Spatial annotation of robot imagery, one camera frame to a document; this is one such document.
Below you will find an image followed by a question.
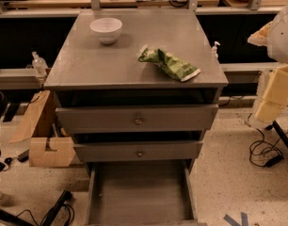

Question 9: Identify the brown cardboard box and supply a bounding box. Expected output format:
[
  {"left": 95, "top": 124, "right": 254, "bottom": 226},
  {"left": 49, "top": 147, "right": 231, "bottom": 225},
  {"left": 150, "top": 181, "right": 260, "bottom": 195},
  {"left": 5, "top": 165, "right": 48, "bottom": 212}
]
[{"left": 9, "top": 90, "right": 75, "bottom": 168}]

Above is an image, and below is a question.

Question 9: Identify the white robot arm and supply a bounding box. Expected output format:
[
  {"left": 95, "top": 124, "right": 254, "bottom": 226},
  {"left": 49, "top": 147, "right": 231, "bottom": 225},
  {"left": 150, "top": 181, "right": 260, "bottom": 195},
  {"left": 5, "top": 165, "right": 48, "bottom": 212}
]
[{"left": 248, "top": 4, "right": 288, "bottom": 124}]

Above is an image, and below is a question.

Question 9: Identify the grey drawer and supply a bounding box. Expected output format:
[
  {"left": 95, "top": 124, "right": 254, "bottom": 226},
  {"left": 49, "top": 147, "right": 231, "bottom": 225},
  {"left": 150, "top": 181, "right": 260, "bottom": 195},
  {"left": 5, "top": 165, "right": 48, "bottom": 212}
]
[
  {"left": 73, "top": 141, "right": 202, "bottom": 162},
  {"left": 56, "top": 105, "right": 218, "bottom": 135},
  {"left": 85, "top": 160, "right": 207, "bottom": 226}
]

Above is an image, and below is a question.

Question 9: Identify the grey top drawer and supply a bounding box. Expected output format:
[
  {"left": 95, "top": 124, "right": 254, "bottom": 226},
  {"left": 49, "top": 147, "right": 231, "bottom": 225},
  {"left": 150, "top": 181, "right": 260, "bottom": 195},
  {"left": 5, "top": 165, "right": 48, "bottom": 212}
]
[{"left": 56, "top": 105, "right": 218, "bottom": 135}]

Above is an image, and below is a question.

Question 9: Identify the white bowl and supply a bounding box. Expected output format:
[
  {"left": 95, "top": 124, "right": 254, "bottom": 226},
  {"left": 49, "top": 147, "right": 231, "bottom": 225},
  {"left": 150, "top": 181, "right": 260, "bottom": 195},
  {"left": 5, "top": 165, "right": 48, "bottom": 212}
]
[{"left": 89, "top": 18, "right": 122, "bottom": 44}]

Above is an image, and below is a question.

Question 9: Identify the grey drawer cabinet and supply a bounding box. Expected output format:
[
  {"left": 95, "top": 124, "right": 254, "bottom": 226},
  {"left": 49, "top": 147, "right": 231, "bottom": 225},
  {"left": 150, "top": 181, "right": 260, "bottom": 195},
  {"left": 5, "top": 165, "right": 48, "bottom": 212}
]
[{"left": 43, "top": 8, "right": 230, "bottom": 174}]

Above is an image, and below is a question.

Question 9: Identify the black power strip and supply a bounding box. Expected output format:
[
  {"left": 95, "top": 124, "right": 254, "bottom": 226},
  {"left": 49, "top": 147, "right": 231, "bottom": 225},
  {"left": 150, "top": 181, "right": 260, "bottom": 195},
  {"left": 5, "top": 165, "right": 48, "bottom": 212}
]
[{"left": 40, "top": 190, "right": 72, "bottom": 226}]

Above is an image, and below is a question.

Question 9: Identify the grey middle drawer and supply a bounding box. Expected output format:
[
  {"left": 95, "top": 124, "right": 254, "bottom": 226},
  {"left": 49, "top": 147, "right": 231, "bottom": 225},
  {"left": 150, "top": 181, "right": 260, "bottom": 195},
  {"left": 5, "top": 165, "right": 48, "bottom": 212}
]
[{"left": 73, "top": 141, "right": 202, "bottom": 162}]

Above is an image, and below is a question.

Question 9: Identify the green jalapeno chip bag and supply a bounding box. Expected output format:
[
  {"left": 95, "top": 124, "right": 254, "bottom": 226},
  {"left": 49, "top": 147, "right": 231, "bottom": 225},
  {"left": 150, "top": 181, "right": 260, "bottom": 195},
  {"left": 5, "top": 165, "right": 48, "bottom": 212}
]
[{"left": 137, "top": 46, "right": 200, "bottom": 82}]

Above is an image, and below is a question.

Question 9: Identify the grey bottom drawer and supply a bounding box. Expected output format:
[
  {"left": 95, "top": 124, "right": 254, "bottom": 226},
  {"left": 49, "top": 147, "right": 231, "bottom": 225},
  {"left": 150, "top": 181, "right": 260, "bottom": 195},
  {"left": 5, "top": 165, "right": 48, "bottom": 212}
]
[{"left": 85, "top": 160, "right": 207, "bottom": 226}]

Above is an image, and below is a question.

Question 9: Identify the black power adapter with cable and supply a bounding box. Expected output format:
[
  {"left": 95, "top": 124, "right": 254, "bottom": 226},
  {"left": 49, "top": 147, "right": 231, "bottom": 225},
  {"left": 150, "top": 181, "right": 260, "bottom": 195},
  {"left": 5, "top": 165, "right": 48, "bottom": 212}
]
[{"left": 248, "top": 129, "right": 284, "bottom": 168}]

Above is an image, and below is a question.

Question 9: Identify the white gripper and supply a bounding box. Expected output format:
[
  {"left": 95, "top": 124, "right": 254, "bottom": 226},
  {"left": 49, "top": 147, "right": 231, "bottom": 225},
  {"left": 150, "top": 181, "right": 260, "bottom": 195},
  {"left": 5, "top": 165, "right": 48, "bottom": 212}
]
[{"left": 248, "top": 22, "right": 288, "bottom": 123}]

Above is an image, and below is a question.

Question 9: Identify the clear sanitizer bottle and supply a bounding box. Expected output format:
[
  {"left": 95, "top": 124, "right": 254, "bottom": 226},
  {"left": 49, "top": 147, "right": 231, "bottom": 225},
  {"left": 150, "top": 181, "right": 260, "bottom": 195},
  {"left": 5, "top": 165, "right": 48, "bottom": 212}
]
[{"left": 32, "top": 52, "right": 48, "bottom": 75}]

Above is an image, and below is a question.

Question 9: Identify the black chair leg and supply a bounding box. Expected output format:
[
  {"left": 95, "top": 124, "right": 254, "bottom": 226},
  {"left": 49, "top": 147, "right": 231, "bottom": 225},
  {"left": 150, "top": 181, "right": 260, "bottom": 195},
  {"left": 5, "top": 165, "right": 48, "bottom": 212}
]
[{"left": 265, "top": 121, "right": 288, "bottom": 149}]

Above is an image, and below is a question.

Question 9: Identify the white pump bottle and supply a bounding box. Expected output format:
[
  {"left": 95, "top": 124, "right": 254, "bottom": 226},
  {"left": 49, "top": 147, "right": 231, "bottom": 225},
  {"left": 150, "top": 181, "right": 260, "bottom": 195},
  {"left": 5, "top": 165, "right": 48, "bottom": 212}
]
[{"left": 212, "top": 41, "right": 220, "bottom": 58}]

